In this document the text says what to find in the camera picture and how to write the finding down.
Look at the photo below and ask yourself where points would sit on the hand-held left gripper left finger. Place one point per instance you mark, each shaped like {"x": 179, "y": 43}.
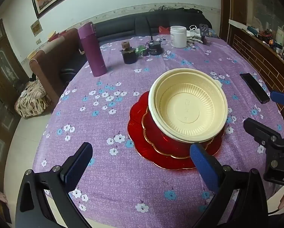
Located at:
{"x": 77, "y": 168}

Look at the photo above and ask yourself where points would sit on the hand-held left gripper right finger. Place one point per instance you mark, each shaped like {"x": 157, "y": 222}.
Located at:
{"x": 203, "y": 166}

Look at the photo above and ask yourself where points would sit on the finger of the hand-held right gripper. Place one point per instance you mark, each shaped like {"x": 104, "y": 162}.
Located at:
{"x": 258, "y": 130}
{"x": 281, "y": 97}

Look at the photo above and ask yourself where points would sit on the small red gold-rimmed plate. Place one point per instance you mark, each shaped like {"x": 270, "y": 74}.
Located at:
{"x": 153, "y": 135}

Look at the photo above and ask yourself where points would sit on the cream plastic bowl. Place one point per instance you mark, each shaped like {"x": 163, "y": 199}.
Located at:
{"x": 153, "y": 104}
{"x": 184, "y": 109}

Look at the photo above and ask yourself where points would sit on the large red glass plate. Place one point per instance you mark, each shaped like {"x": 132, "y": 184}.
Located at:
{"x": 138, "y": 128}

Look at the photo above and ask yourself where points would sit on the cluttered wooden sideboard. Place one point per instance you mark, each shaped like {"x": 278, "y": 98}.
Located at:
{"x": 258, "y": 52}

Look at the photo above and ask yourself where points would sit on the purple floral tablecloth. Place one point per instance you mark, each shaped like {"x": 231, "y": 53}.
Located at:
{"x": 108, "y": 123}

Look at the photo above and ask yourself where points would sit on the black phone stand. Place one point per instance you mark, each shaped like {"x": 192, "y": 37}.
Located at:
{"x": 204, "y": 30}

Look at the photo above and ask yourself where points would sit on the white work gloves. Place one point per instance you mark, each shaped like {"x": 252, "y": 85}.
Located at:
{"x": 193, "y": 36}

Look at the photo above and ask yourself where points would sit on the brown armchair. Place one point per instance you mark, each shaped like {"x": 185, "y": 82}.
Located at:
{"x": 51, "y": 61}

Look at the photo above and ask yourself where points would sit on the wooden cabinet with glass doors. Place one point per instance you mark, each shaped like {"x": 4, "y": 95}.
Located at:
{"x": 4, "y": 76}

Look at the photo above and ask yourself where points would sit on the purple thermos bottle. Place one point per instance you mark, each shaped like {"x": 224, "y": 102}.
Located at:
{"x": 92, "y": 49}

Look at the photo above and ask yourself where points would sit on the white plastic jar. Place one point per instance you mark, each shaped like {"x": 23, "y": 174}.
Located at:
{"x": 178, "y": 36}

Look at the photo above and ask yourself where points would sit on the dark jar with cork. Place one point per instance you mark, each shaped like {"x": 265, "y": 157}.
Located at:
{"x": 128, "y": 55}

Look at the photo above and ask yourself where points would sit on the black round device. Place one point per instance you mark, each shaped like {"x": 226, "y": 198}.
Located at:
{"x": 155, "y": 48}

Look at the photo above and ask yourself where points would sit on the green circuit board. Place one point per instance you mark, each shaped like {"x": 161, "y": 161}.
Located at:
{"x": 142, "y": 50}

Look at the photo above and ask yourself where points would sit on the red plastic bag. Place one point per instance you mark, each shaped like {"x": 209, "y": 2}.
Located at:
{"x": 164, "y": 30}

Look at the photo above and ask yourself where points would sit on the black leather sofa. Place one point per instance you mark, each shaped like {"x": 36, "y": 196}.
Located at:
{"x": 127, "y": 27}

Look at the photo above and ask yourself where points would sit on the wall socket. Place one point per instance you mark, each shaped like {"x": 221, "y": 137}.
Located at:
{"x": 38, "y": 41}

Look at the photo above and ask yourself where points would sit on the yellow wall plaque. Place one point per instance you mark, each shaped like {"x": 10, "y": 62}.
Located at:
{"x": 36, "y": 28}

